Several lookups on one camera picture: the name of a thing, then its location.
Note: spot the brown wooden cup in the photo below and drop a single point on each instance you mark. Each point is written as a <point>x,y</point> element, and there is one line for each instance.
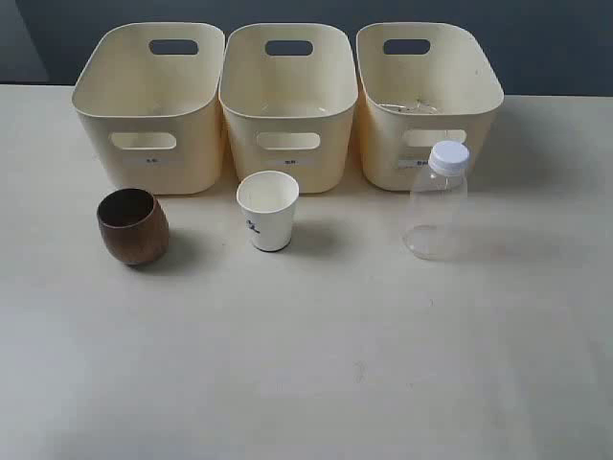
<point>134,227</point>

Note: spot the cream plastic bin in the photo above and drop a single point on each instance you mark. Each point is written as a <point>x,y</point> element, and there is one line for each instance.
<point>288,92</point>
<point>421,83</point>
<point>147,99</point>

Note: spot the middle cream plastic bin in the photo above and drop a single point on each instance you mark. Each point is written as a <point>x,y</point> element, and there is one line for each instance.
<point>288,92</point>

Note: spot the clear plastic bottle white cap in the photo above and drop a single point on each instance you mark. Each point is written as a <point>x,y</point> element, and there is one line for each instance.
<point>437,193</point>

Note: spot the left cream plastic bin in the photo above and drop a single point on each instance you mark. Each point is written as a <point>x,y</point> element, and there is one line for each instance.
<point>147,99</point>

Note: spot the right cream plastic bin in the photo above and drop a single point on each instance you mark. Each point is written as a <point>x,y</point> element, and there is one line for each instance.
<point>421,83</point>

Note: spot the white paper cup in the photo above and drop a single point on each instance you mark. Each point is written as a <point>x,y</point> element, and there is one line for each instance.
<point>268,201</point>

